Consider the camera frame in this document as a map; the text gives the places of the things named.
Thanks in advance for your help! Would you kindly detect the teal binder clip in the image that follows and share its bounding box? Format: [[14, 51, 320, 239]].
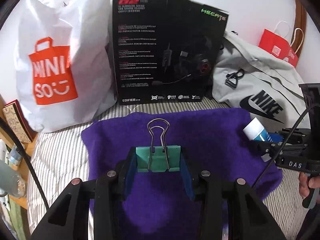
[[136, 118, 181, 173]]

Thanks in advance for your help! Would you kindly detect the blue white vaseline bottle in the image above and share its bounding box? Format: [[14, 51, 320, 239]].
[[243, 118, 284, 143]]

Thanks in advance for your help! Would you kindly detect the person's right hand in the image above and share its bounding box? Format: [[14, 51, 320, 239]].
[[298, 172, 320, 199]]

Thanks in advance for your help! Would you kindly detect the purple towel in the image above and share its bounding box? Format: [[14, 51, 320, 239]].
[[81, 108, 284, 239]]

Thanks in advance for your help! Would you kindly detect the grey Nike bag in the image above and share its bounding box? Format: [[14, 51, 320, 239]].
[[212, 31, 306, 132]]

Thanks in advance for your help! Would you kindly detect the red paper bag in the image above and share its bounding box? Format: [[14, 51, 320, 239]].
[[258, 21, 304, 68]]

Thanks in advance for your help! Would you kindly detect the patterned brown notebook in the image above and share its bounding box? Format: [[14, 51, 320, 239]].
[[2, 100, 37, 144]]

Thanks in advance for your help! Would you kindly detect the white Miniso plastic bag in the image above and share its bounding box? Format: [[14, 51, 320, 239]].
[[16, 0, 116, 133]]

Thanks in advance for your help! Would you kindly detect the grey green kettle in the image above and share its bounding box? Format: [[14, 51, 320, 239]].
[[0, 160, 20, 198]]

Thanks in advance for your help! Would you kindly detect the black headset box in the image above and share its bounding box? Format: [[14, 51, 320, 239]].
[[112, 0, 228, 105]]

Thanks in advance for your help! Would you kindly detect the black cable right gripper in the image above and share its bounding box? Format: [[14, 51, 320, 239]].
[[251, 103, 320, 189]]

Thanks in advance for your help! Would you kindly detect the brown wooden door frame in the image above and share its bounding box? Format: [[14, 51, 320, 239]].
[[291, 0, 307, 57]]

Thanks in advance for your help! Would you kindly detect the black cable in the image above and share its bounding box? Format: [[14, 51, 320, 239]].
[[0, 116, 51, 212]]

